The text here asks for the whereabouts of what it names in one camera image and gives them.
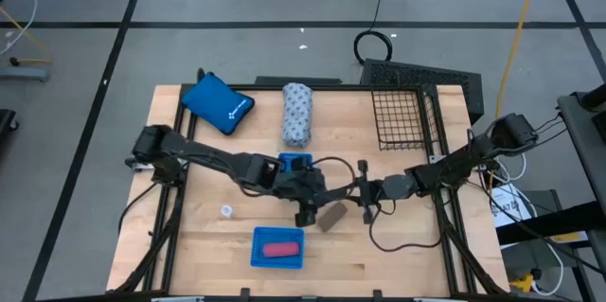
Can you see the grey equipment cart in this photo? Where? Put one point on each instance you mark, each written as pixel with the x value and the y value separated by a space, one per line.
pixel 582 150

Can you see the yellow power plug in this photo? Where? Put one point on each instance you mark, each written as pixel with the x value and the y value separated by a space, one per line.
pixel 523 283

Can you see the blue first aid pouch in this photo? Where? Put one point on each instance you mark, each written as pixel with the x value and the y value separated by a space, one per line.
pixel 215 103

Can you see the black bandage roll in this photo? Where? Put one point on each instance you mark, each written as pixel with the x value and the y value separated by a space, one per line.
pixel 306 219

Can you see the small blue plastic basket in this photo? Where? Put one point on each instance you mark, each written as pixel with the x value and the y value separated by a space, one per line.
pixel 284 162

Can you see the black flat bar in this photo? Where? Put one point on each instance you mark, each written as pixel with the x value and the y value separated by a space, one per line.
pixel 322 80

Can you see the white printed paper box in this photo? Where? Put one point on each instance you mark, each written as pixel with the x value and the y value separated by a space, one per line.
pixel 509 207

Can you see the large blue plastic basket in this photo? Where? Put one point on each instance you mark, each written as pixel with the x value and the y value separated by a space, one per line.
pixel 284 236

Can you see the grey metal floor foot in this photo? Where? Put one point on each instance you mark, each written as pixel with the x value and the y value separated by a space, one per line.
pixel 23 75

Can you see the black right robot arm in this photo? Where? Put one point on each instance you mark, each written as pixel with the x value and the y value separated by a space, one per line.
pixel 450 169

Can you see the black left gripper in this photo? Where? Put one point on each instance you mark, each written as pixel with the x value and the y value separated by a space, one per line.
pixel 305 188

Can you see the grey patterned soft pack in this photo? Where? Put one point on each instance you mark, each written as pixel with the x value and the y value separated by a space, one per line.
pixel 297 115

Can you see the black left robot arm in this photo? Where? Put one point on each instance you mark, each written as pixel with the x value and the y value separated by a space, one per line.
pixel 208 155

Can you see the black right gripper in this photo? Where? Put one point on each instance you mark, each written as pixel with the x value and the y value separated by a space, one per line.
pixel 376 190

